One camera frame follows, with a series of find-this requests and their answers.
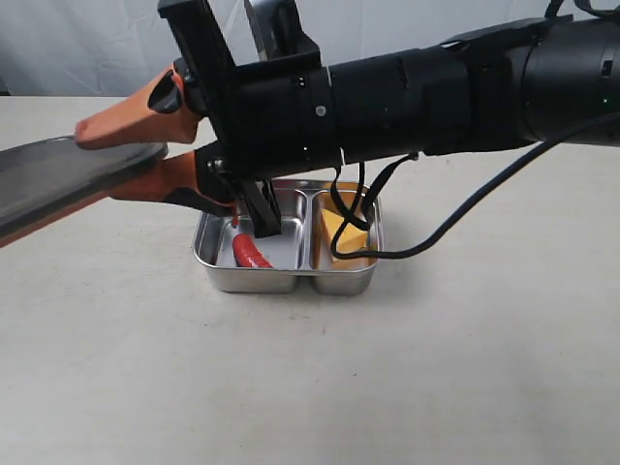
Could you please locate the stainless steel lunch box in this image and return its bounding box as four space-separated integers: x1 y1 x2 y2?
193 178 377 295

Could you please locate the blue-grey backdrop cloth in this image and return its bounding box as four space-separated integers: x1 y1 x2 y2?
0 0 620 98

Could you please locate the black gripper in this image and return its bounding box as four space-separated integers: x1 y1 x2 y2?
158 1 472 237

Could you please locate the dark transparent lunch box lid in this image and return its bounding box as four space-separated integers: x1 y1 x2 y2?
1 136 168 246

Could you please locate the yellow toy cheese wedge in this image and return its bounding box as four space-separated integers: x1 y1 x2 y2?
320 208 368 269

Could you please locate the red toy sausage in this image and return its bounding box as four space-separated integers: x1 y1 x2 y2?
232 233 272 268

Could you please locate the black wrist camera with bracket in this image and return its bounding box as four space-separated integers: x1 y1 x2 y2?
244 0 322 69

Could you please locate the black cable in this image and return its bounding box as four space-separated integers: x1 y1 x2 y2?
328 0 620 261

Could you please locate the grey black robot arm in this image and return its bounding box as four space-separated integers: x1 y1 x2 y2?
75 1 619 237

